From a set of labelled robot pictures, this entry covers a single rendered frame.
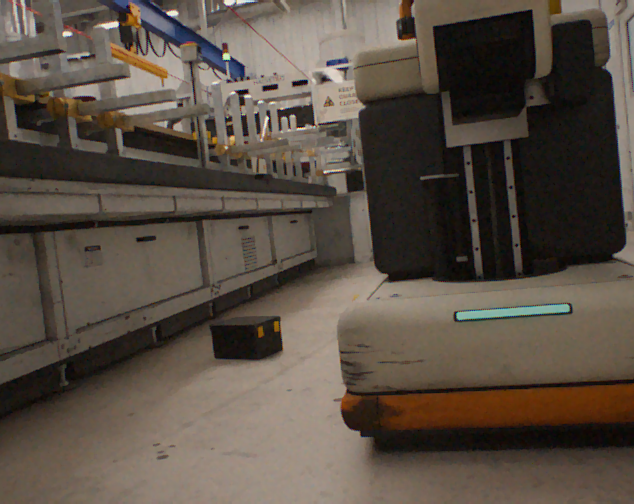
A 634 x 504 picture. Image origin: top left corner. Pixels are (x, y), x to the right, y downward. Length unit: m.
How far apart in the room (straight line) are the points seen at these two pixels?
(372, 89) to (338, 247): 4.44
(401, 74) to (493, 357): 0.66
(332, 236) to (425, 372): 4.75
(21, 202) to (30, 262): 0.41
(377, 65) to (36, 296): 1.22
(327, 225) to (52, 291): 4.04
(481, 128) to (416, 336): 0.46
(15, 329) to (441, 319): 1.28
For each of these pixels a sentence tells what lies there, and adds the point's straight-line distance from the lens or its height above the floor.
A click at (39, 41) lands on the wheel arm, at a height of 0.83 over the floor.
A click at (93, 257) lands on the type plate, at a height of 0.39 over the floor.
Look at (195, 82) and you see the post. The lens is 2.80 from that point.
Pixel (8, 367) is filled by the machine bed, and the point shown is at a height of 0.14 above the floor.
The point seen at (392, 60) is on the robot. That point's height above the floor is 0.77.
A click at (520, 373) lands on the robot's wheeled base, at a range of 1.14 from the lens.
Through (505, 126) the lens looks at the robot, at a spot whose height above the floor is 0.58.
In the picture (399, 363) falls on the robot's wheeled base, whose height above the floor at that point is 0.18.
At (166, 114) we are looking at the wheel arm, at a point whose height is 0.81.
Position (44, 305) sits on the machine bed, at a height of 0.27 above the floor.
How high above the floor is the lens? 0.44
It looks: 3 degrees down
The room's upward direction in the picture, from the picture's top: 6 degrees counter-clockwise
